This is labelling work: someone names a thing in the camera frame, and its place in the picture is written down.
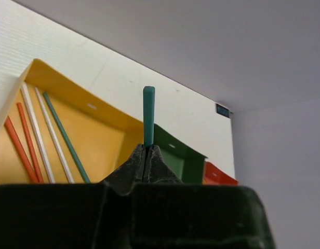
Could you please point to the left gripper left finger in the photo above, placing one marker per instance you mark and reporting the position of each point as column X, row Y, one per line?
column 94, row 215

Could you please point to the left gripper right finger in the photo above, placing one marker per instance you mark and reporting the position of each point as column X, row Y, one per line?
column 166, row 213

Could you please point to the white chopstick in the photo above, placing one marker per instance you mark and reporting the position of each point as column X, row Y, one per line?
column 54, row 138
column 37, row 132

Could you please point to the red paper box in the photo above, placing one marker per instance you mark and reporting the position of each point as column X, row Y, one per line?
column 214, row 176

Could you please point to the yellow paper box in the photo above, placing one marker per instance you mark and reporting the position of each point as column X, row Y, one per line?
column 101, row 134

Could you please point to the green paper box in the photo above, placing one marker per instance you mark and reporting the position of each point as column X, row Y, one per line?
column 185, row 162

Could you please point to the right blue table label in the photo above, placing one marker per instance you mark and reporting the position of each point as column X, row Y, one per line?
column 223, row 111

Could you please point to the teal chopstick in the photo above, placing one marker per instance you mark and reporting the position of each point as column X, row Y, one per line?
column 66, row 139
column 148, row 114

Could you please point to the orange chopstick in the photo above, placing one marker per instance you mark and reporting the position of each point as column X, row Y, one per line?
column 30, row 143
column 20, row 150

